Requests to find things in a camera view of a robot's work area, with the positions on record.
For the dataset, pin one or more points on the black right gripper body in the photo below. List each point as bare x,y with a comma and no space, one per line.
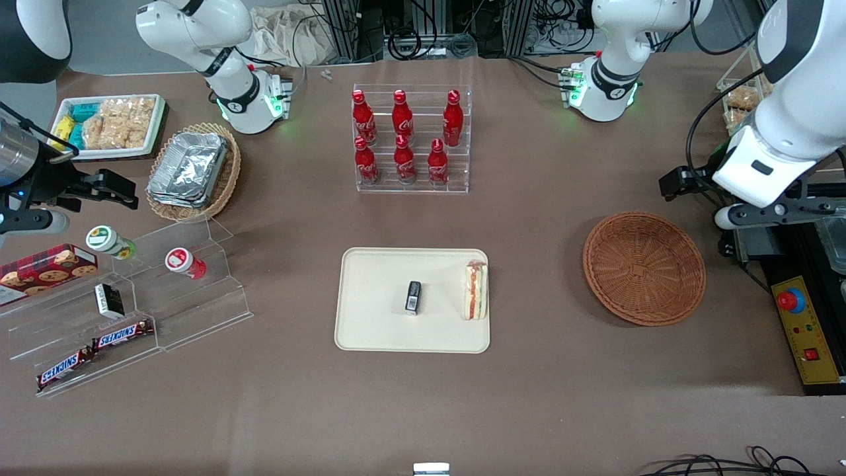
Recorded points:
47,180

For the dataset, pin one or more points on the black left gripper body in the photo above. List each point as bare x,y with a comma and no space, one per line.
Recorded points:
695,180

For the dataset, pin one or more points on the triangle sandwich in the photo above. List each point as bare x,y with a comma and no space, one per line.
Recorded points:
476,291

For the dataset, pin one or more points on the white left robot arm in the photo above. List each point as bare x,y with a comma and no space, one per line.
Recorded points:
786,125

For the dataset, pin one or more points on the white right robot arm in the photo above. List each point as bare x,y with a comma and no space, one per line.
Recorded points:
231,79

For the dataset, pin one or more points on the white plastic snack tray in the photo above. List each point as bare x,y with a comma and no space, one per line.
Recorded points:
155,132

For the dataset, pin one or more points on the brown round wicker basket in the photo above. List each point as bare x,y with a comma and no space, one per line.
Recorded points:
644,268

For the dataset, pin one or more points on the light oval wicker basket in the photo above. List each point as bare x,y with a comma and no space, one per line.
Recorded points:
228,178

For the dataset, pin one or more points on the beige rectangular tray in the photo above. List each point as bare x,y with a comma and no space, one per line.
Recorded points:
377,311

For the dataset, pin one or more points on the green lidded drink bottle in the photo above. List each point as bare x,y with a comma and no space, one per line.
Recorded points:
106,240

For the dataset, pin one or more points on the yellow snack packet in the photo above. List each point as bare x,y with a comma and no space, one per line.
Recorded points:
62,131

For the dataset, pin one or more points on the teal snack packet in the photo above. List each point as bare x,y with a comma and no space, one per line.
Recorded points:
76,137
84,112

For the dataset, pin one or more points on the bagged rice crackers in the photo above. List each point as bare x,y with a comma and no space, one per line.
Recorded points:
119,124

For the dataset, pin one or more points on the bagged fried snack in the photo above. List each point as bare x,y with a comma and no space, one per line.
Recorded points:
743,98
737,119

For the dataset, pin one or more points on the stacked aluminium foil trays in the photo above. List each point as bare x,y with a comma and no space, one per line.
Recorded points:
188,168

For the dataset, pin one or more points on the red cookie box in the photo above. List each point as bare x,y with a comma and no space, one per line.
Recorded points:
46,271

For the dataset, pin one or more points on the black and white small box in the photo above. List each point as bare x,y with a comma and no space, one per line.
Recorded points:
108,301

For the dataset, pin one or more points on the red lidded drink bottle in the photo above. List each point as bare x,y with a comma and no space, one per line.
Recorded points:
182,262

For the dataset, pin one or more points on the Snickers chocolate bar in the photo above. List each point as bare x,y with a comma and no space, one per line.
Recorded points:
65,368
122,334

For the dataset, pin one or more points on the clear acrylic step shelf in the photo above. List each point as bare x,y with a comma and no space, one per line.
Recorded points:
46,330
211,291

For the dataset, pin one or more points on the clear plastic container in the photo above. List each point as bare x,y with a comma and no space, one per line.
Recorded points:
834,248

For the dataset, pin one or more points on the yellow emergency stop box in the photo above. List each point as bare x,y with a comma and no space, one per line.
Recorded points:
809,344

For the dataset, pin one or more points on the clear acrylic bottle rack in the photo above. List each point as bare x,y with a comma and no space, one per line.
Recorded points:
456,172

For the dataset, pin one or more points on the red cola bottle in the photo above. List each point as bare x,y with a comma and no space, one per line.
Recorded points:
453,122
437,166
404,162
365,164
363,119
402,118

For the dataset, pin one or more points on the beige cloth bag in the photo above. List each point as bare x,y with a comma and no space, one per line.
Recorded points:
291,33

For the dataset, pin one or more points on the small silver device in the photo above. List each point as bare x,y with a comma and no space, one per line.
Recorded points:
431,469

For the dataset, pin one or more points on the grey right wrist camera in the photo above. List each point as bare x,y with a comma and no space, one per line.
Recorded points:
33,221

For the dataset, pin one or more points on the grey metal bracket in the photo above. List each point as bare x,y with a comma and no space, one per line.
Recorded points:
757,243

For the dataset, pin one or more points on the aluminium frame post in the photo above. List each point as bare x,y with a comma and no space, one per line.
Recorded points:
340,30
521,26

